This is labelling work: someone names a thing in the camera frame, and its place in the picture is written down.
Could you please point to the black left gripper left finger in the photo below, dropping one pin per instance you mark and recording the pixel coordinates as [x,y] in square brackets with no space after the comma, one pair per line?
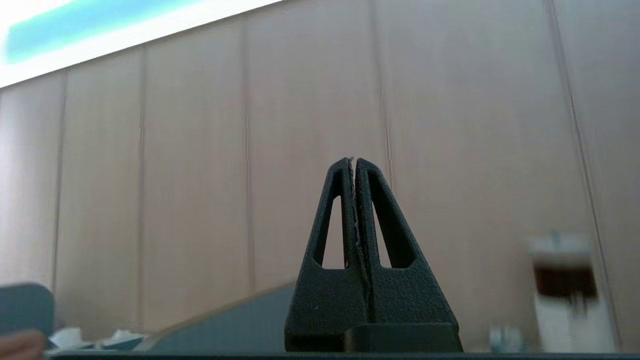
[320,305]

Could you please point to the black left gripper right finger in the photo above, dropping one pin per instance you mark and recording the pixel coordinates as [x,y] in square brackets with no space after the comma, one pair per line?
[415,305]

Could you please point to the blue tissue box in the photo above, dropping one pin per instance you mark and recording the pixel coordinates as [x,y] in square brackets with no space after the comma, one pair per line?
[506,340]

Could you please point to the dark drink dispenser white base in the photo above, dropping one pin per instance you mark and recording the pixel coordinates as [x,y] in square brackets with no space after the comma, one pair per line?
[565,280]

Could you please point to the crumpled white napkin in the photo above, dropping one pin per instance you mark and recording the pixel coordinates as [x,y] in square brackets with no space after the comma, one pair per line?
[70,339]

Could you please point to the pink bolster cushion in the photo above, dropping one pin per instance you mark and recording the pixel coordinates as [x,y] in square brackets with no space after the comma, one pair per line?
[20,345]

